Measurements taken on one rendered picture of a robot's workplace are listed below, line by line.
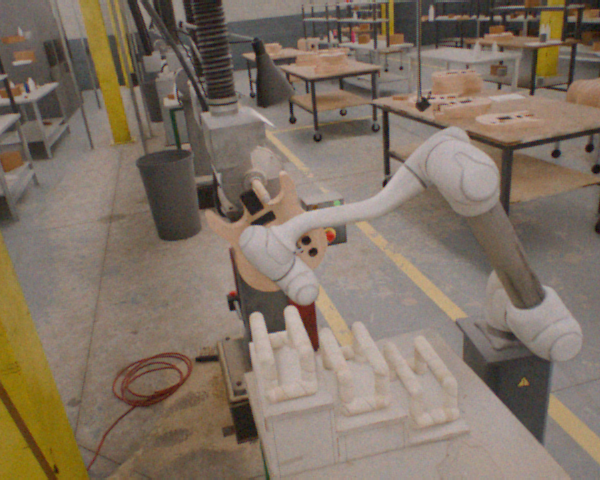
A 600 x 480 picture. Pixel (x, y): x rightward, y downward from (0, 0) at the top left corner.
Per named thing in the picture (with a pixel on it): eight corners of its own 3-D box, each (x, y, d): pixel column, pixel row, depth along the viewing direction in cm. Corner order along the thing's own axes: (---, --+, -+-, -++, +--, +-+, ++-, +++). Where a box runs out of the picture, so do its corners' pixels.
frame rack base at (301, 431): (255, 397, 139) (246, 343, 132) (312, 384, 142) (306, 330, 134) (273, 481, 115) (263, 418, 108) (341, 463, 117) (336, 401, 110)
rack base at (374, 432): (310, 385, 141) (307, 357, 137) (369, 372, 144) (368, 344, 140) (340, 465, 117) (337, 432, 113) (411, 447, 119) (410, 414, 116)
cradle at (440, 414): (409, 422, 124) (408, 411, 123) (454, 411, 126) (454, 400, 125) (415, 432, 121) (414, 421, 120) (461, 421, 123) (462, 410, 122)
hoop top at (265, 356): (249, 322, 126) (248, 311, 125) (263, 320, 126) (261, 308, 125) (261, 374, 108) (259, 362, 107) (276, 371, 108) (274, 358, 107)
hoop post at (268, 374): (263, 395, 114) (258, 359, 110) (278, 391, 114) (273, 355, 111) (266, 405, 111) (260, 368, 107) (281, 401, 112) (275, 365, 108)
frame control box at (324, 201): (286, 243, 241) (279, 190, 231) (331, 234, 246) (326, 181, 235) (300, 266, 219) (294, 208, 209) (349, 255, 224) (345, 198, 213)
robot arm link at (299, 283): (316, 271, 172) (289, 247, 167) (331, 293, 159) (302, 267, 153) (293, 294, 173) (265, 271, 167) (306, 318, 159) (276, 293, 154)
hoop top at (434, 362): (411, 344, 138) (411, 334, 137) (423, 342, 139) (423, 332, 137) (446, 395, 120) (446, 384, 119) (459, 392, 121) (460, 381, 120)
